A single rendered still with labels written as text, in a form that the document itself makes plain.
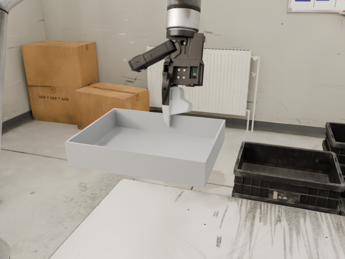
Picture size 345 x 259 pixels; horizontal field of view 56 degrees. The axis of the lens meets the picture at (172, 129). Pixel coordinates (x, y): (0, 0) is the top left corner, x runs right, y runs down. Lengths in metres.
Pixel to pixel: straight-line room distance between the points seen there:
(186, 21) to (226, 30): 2.46
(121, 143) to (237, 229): 0.34
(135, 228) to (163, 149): 0.23
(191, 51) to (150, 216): 0.42
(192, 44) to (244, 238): 0.45
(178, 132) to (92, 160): 0.22
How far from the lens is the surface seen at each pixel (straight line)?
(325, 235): 0.87
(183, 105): 0.72
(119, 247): 0.78
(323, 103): 3.29
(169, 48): 0.74
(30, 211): 2.24
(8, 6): 0.37
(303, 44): 3.16
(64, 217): 2.11
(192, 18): 0.74
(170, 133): 0.76
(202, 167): 0.55
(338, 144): 1.69
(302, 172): 1.58
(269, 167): 1.58
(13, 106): 3.66
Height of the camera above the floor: 1.21
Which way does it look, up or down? 22 degrees down
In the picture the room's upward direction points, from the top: straight up
